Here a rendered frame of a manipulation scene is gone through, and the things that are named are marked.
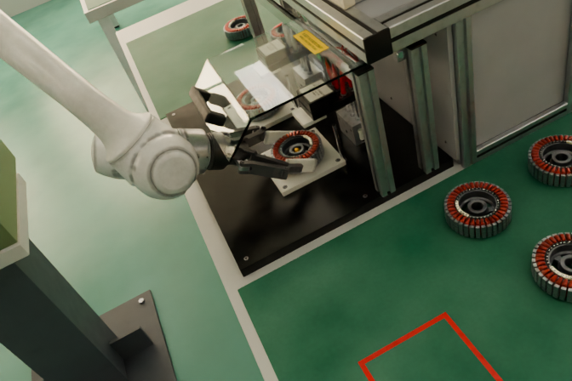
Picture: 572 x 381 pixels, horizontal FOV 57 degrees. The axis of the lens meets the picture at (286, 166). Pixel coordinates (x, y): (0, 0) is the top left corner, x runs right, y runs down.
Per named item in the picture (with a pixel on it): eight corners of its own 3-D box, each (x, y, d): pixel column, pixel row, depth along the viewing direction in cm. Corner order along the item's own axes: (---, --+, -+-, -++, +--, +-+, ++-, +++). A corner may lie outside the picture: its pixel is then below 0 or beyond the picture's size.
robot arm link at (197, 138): (179, 184, 102) (208, 183, 104) (185, 143, 97) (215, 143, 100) (168, 159, 108) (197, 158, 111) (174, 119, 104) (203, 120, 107)
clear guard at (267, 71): (229, 163, 84) (216, 134, 80) (191, 98, 102) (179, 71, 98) (405, 76, 88) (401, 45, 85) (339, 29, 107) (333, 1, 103)
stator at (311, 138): (286, 183, 110) (281, 170, 108) (267, 155, 119) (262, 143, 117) (333, 160, 112) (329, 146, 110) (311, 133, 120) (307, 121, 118)
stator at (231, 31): (264, 23, 177) (260, 13, 174) (250, 41, 170) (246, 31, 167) (235, 24, 182) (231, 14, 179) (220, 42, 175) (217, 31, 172)
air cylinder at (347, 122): (356, 146, 115) (351, 127, 112) (340, 130, 121) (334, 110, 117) (376, 136, 116) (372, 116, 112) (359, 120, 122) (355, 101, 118)
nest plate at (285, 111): (244, 139, 128) (243, 135, 127) (225, 111, 139) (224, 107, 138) (300, 112, 130) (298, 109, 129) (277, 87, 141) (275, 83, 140)
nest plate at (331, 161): (283, 196, 110) (282, 192, 109) (258, 159, 121) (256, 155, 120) (346, 164, 112) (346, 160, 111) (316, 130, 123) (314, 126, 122)
